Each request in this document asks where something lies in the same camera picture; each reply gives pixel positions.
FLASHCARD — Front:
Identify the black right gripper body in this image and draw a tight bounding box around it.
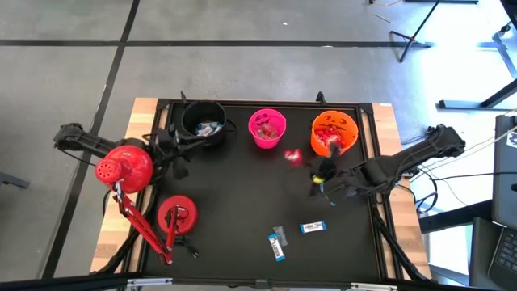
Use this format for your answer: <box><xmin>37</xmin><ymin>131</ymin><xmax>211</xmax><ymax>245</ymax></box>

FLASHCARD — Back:
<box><xmin>309</xmin><ymin>155</ymin><xmax>349</xmax><ymax>192</ymax></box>

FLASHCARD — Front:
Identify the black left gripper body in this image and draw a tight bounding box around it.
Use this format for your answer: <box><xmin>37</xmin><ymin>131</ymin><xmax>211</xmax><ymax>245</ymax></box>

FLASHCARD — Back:
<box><xmin>154</xmin><ymin>125</ymin><xmax>185</xmax><ymax>161</ymax></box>

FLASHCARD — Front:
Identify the orange pumpkin face bucket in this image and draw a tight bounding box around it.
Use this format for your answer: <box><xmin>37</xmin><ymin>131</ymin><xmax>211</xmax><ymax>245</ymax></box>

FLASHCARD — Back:
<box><xmin>309</xmin><ymin>109</ymin><xmax>359</xmax><ymax>157</ymax></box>

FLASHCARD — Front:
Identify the black pumpkin face bucket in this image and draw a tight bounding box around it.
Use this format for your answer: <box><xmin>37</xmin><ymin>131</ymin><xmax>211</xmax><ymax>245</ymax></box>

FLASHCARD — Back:
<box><xmin>180</xmin><ymin>100</ymin><xmax>239</xmax><ymax>147</ymax></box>

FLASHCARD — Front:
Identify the red desk lamp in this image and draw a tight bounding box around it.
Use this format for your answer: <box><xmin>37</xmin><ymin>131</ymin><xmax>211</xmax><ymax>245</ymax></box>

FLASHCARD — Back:
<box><xmin>94</xmin><ymin>144</ymin><xmax>200</xmax><ymax>267</ymax></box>

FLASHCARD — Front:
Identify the pink pumpkin face bucket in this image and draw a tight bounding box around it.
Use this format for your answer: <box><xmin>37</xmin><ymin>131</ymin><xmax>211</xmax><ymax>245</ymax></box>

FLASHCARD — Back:
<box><xmin>247</xmin><ymin>108</ymin><xmax>288</xmax><ymax>150</ymax></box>

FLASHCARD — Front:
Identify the black tripod stand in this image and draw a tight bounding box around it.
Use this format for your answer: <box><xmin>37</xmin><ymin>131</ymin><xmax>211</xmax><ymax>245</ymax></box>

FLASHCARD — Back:
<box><xmin>389</xmin><ymin>0</ymin><xmax>441</xmax><ymax>64</ymax></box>

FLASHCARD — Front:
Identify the black desk leg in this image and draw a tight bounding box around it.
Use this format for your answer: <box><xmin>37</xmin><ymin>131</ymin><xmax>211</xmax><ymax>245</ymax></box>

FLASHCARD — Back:
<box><xmin>438</xmin><ymin>78</ymin><xmax>517</xmax><ymax>112</ymax></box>

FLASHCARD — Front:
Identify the dark grey stand foot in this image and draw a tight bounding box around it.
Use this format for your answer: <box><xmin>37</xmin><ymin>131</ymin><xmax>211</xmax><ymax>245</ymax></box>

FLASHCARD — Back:
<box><xmin>0</xmin><ymin>171</ymin><xmax>32</xmax><ymax>189</ymax></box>

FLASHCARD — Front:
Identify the grey laptop with sticker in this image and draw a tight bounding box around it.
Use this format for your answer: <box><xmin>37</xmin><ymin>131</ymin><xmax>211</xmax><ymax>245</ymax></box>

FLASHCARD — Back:
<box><xmin>490</xmin><ymin>115</ymin><xmax>517</xmax><ymax>231</ymax></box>

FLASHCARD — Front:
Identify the dark grey open laptop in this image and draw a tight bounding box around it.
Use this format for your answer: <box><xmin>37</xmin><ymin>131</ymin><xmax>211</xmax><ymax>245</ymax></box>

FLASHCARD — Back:
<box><xmin>468</xmin><ymin>217</ymin><xmax>517</xmax><ymax>291</ymax></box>

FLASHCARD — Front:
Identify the grey desk leg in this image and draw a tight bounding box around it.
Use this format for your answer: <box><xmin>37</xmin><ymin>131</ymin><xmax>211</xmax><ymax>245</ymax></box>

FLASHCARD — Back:
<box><xmin>479</xmin><ymin>23</ymin><xmax>517</xmax><ymax>80</ymax></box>

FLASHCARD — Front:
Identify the teal gummy ring packet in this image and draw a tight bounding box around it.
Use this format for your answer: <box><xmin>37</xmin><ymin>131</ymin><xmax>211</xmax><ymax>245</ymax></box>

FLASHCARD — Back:
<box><xmin>272</xmin><ymin>226</ymin><xmax>289</xmax><ymax>247</ymax></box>

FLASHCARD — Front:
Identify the white cable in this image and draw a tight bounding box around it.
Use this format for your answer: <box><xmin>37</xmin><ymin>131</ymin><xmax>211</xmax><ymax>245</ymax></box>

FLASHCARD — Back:
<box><xmin>460</xmin><ymin>124</ymin><xmax>517</xmax><ymax>162</ymax></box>

